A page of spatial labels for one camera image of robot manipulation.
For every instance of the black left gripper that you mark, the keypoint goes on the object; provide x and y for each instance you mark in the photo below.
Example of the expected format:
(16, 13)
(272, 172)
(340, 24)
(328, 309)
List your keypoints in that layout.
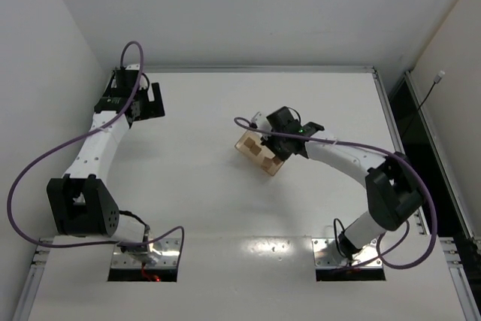
(154, 100)

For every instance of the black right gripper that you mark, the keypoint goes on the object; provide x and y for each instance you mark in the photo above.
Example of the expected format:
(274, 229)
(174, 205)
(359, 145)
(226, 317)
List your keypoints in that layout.
(274, 144)

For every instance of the clear plastic block container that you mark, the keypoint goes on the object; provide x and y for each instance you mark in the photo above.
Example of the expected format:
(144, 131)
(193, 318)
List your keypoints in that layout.
(250, 145)

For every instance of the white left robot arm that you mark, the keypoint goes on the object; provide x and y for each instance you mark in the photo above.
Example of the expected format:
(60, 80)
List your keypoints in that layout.
(81, 204)

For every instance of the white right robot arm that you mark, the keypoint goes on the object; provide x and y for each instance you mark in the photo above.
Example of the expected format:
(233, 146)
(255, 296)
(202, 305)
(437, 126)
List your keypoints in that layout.
(392, 194)

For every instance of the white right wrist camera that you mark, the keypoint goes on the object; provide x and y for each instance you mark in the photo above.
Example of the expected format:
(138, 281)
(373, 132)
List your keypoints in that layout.
(259, 121)

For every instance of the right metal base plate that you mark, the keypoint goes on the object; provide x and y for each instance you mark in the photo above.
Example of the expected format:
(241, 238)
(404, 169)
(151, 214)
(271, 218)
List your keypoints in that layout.
(327, 258)

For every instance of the metal base plate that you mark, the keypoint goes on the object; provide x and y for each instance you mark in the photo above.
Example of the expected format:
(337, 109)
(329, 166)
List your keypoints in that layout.
(162, 255)
(327, 258)

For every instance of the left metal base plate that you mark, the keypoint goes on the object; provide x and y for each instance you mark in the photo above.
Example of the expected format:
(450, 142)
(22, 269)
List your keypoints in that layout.
(162, 255)

